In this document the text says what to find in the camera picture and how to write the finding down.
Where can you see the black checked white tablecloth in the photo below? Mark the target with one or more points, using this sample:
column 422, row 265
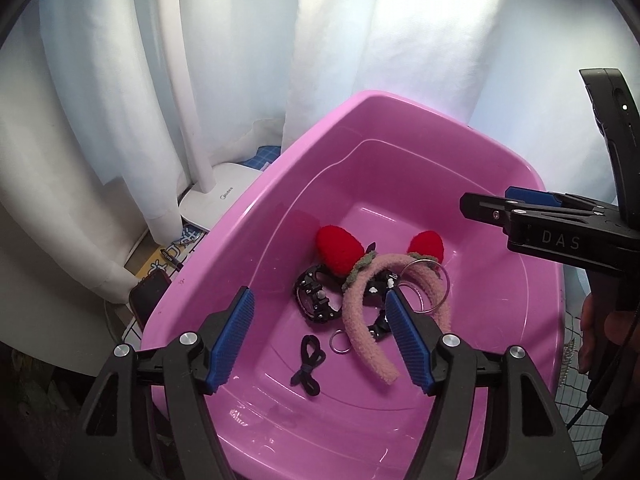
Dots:
column 575, row 390

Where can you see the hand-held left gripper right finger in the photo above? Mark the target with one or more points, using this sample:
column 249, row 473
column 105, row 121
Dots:
column 410, row 342

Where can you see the white desk lamp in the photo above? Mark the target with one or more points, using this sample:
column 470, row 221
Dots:
column 220, row 200

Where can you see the blue plaid cloth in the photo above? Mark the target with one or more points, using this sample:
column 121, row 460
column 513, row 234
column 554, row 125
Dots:
column 262, row 157

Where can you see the pink fluffy strawberry headband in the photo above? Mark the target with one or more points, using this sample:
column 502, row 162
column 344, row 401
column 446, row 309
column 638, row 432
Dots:
column 350, row 320

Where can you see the white curtain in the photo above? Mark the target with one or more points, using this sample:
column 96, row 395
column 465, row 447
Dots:
column 425, row 35

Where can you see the person's right hand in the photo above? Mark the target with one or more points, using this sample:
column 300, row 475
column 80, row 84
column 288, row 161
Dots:
column 597, row 335

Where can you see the black digital wristwatch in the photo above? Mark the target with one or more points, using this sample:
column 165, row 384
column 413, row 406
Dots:
column 315, row 295

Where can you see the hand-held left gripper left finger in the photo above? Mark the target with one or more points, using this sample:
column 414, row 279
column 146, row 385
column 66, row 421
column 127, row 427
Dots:
column 230, row 340

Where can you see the pink plastic basin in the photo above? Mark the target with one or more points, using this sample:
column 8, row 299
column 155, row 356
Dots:
column 400, row 185

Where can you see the printed cardboard box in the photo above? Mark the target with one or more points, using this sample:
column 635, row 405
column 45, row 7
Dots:
column 160, row 262

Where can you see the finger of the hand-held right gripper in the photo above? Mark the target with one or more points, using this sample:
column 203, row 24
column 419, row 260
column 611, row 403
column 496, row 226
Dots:
column 530, row 195
column 550, row 237

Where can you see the dark smartphone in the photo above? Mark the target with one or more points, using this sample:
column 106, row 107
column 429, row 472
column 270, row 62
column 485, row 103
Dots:
column 147, row 292

